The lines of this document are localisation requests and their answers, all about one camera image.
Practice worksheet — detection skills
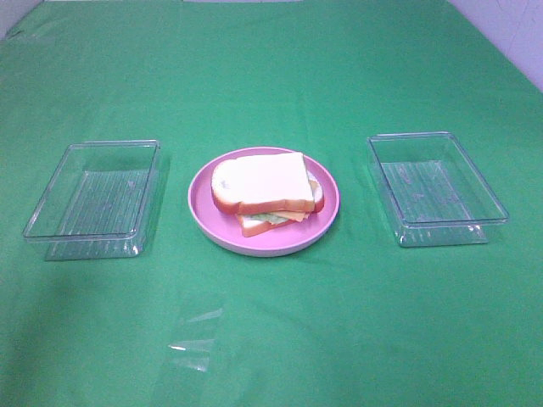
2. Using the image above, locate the green lettuce leaf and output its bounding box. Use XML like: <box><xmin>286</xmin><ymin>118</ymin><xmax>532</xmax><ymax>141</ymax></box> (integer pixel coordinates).
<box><xmin>249</xmin><ymin>213</ymin><xmax>288</xmax><ymax>225</ymax></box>

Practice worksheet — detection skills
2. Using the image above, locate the bread slice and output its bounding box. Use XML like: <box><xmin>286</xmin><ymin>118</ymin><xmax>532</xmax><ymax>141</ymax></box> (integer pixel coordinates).
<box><xmin>210</xmin><ymin>152</ymin><xmax>319</xmax><ymax>215</ymax></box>
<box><xmin>237</xmin><ymin>171</ymin><xmax>316</xmax><ymax>237</ymax></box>

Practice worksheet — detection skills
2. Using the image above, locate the yellow cheese slice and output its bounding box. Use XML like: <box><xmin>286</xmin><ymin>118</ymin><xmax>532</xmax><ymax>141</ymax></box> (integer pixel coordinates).
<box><xmin>272</xmin><ymin>177</ymin><xmax>325</xmax><ymax>222</ymax></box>

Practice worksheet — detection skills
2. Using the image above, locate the pink round plate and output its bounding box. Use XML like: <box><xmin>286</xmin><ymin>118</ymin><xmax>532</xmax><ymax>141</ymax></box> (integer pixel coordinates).
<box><xmin>188</xmin><ymin>146</ymin><xmax>340</xmax><ymax>257</ymax></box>

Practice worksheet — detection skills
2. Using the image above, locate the green tablecloth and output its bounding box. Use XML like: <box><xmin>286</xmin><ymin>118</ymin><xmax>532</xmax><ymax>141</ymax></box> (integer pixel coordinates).
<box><xmin>1</xmin><ymin>1</ymin><xmax>542</xmax><ymax>406</ymax></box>

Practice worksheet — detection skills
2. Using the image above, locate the right clear plastic tray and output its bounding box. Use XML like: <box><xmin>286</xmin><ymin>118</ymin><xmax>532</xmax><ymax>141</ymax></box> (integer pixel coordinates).
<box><xmin>367</xmin><ymin>131</ymin><xmax>509</xmax><ymax>248</ymax></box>

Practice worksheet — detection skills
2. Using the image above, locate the clear plastic tray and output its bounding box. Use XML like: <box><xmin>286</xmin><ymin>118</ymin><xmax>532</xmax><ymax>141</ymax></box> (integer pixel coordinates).
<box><xmin>23</xmin><ymin>140</ymin><xmax>168</xmax><ymax>261</ymax></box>
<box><xmin>367</xmin><ymin>131</ymin><xmax>509</xmax><ymax>248</ymax></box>

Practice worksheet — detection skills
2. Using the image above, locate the clear plastic film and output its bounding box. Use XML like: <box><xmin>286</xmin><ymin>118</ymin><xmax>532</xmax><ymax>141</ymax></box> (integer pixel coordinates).
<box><xmin>167</xmin><ymin>291</ymin><xmax>224</xmax><ymax>373</ymax></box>

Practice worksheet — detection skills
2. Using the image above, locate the left clear plastic tray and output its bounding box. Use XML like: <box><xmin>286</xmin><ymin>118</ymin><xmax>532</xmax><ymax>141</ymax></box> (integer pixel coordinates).
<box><xmin>23</xmin><ymin>140</ymin><xmax>168</xmax><ymax>261</ymax></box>

